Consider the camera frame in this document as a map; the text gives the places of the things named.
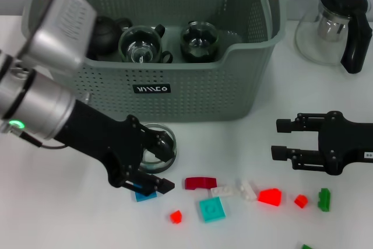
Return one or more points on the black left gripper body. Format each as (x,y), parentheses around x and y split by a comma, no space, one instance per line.
(110,141)

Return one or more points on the white flat brick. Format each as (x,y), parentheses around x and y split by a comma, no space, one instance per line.
(223,191)

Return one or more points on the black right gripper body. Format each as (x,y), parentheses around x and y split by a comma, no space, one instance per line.
(344,144)

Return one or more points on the small red brick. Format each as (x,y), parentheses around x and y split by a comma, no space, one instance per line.
(301,201)
(176,217)

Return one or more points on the teal square brick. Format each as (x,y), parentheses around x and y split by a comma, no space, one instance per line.
(212,209)

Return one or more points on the large red sloped brick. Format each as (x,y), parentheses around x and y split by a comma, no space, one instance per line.
(269,197)

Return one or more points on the translucent white brick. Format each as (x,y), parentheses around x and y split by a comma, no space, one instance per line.
(246,190)

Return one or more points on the black clay teapot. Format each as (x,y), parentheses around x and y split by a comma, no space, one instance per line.
(107,36)

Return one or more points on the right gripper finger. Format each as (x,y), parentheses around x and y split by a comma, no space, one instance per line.
(285,126)
(304,160)

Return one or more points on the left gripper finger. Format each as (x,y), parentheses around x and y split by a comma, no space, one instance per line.
(161,150)
(157,185)

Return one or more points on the blue square brick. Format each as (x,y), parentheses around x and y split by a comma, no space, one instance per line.
(141,197)

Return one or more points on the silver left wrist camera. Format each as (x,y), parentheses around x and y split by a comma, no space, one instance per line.
(61,27)

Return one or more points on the small black clay cup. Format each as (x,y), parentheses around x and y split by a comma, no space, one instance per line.
(92,56)

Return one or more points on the dark red brick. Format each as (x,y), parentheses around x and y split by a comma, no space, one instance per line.
(198,184)

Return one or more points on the grey perforated storage basket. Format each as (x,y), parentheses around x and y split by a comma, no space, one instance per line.
(204,100)

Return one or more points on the glass teacup black holder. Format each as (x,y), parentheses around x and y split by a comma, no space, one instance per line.
(140,53)
(154,167)
(199,50)
(170,57)

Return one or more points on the green brick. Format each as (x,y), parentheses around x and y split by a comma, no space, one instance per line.
(324,201)
(306,246)

